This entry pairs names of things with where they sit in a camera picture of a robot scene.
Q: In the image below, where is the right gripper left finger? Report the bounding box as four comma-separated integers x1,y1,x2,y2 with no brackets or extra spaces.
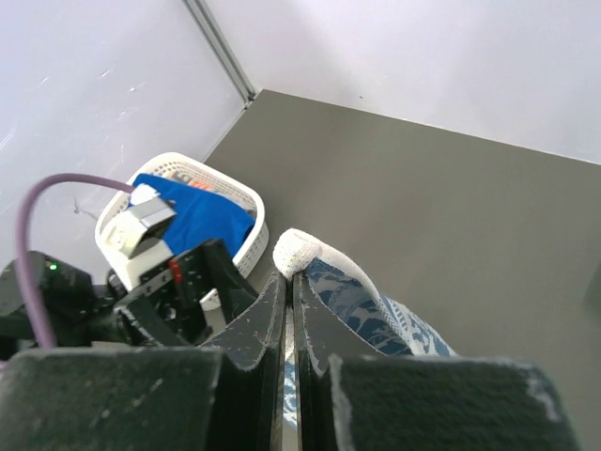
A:
1,273,286,450

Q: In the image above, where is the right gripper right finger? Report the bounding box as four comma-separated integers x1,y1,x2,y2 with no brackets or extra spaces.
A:
291,273,580,450

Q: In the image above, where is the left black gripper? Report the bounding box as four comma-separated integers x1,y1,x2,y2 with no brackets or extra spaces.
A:
113,239,258,347

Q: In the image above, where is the white blue patterned towel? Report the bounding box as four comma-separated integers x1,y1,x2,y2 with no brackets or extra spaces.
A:
272,227,456,428

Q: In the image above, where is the white perforated plastic basket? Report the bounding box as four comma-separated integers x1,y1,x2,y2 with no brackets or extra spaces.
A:
95,152,269,294

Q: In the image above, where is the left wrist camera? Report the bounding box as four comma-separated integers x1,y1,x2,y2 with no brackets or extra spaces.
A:
95,183,177,291

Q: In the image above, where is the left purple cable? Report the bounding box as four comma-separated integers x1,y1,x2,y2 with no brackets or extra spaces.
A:
16,173,135,350

